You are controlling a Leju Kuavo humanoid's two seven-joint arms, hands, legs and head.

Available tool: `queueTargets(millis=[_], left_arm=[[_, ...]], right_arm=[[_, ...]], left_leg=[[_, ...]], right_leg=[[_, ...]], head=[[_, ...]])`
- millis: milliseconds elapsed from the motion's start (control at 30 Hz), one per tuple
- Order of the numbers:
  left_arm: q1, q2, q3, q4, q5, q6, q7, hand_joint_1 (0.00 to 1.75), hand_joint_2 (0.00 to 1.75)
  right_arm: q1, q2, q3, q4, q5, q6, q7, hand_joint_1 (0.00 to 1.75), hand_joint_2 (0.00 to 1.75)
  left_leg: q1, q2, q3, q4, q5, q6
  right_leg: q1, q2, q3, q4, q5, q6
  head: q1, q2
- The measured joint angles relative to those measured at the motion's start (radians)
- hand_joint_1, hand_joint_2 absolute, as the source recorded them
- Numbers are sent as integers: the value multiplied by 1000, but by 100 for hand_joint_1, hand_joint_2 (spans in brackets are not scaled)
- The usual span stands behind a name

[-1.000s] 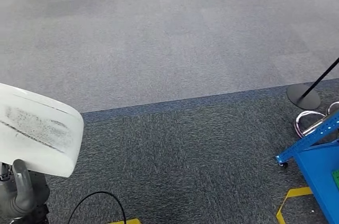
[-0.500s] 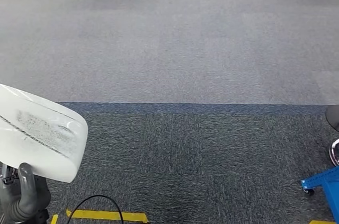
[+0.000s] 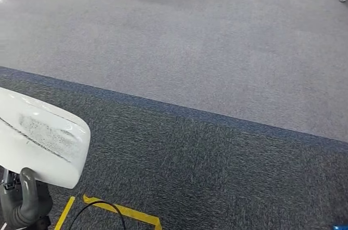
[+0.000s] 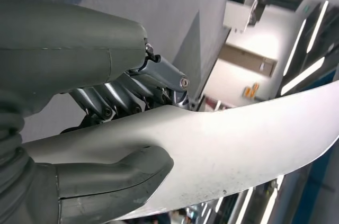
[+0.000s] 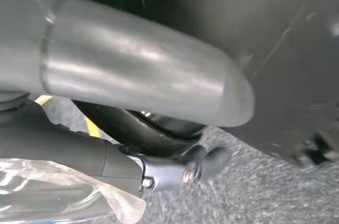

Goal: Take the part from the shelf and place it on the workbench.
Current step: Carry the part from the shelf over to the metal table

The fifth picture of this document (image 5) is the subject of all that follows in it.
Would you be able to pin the dark robot body panel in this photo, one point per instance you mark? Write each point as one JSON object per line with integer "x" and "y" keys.
{"x": 278, "y": 57}

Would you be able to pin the clear plastic sheet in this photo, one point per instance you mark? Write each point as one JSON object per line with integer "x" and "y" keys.
{"x": 53, "y": 194}

